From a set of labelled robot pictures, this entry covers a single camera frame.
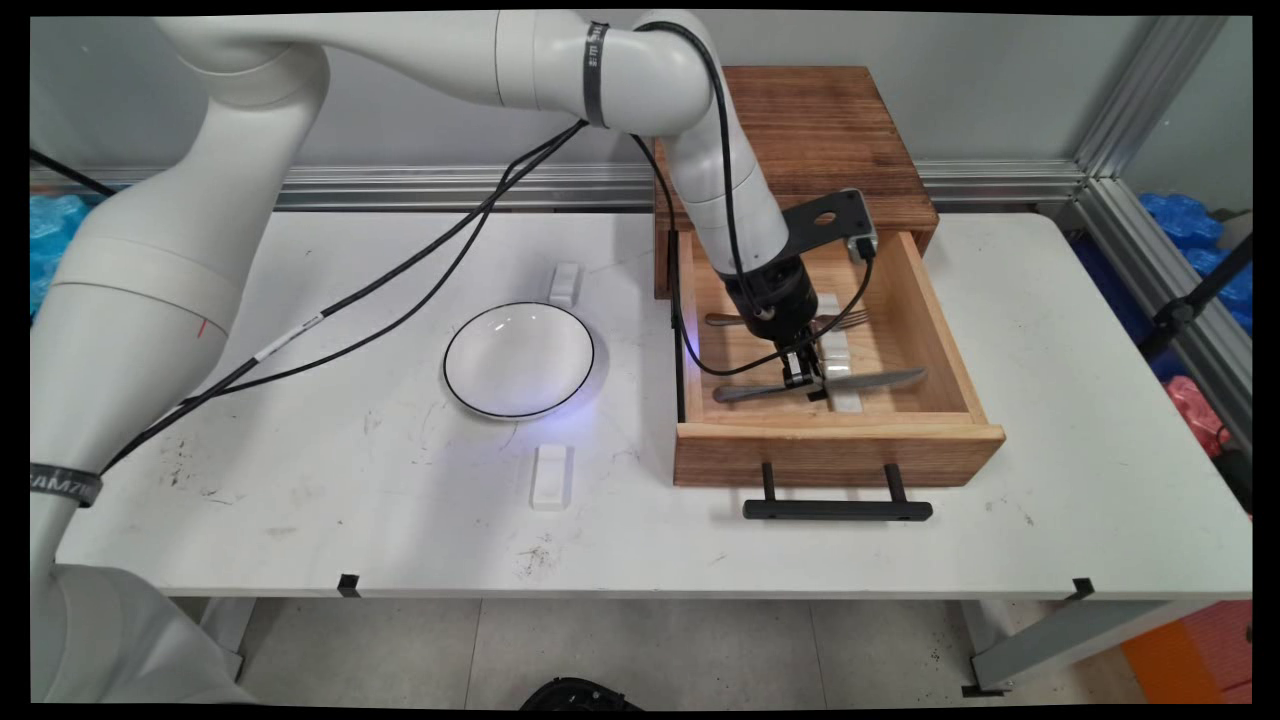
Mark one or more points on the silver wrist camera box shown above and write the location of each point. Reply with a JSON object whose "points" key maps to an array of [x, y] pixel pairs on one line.
{"points": [[864, 248]]}

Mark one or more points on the light blue plastic bags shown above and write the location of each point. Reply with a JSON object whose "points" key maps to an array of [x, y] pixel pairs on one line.
{"points": [[50, 240]]}

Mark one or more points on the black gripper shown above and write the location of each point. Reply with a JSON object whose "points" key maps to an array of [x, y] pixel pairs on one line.
{"points": [[780, 305]]}

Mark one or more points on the dark wooden drawer cabinet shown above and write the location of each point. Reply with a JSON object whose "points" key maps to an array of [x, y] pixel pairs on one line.
{"points": [[850, 130]]}

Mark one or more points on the horizontal aluminium frame rail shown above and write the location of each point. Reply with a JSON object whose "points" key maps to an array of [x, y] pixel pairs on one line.
{"points": [[450, 185]]}

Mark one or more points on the dark blue plastic bags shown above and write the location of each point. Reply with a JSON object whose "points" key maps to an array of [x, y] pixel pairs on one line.
{"points": [[1180, 215]]}

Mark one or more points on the upright aluminium frame post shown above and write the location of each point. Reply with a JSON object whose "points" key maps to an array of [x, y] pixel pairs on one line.
{"points": [[1140, 100]]}

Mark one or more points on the light wooden drawer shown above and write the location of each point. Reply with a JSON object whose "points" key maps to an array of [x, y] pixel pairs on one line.
{"points": [[850, 455]]}

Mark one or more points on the black camera mounting bracket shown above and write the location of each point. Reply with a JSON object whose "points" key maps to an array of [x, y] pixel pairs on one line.
{"points": [[850, 210]]}

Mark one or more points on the orange box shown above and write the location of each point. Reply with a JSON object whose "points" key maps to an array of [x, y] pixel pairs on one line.
{"points": [[1190, 660]]}

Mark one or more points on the stainless steel fork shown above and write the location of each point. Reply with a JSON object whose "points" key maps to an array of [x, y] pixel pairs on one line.
{"points": [[720, 320]]}

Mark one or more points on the slanted aluminium frame rail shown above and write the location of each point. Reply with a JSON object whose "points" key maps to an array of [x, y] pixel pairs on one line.
{"points": [[1150, 270]]}

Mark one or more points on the black tripod stand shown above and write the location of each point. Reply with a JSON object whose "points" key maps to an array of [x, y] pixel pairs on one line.
{"points": [[1175, 315]]}

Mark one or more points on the black round floor object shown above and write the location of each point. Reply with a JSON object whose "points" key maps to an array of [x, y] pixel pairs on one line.
{"points": [[580, 695]]}

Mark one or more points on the short white ceramic cutlery rest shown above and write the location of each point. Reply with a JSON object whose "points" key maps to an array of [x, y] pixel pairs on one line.
{"points": [[565, 285], [552, 480]]}

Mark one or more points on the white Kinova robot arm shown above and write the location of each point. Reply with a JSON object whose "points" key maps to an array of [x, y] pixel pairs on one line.
{"points": [[130, 300]]}

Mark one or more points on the thin black rod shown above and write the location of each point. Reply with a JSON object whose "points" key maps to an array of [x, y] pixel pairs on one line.
{"points": [[70, 172]]}

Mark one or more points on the white table leg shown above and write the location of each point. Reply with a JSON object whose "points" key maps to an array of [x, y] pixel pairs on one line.
{"points": [[228, 630]]}

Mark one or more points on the grey metal table leg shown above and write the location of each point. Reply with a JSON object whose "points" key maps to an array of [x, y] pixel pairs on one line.
{"points": [[1060, 640]]}

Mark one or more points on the stainless steel table knife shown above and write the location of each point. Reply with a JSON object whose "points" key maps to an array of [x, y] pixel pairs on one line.
{"points": [[880, 380]]}

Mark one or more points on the red plastic bag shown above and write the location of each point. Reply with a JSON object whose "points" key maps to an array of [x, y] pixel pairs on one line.
{"points": [[1195, 410]]}

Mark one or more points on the black table edge clip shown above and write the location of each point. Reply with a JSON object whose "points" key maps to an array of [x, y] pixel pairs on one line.
{"points": [[348, 586], [1080, 589]]}

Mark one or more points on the long white ceramic cutlery rest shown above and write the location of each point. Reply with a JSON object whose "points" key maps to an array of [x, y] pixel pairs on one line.
{"points": [[835, 350]]}

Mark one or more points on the white plate with black rim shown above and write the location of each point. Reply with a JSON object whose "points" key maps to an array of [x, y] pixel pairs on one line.
{"points": [[520, 360]]}

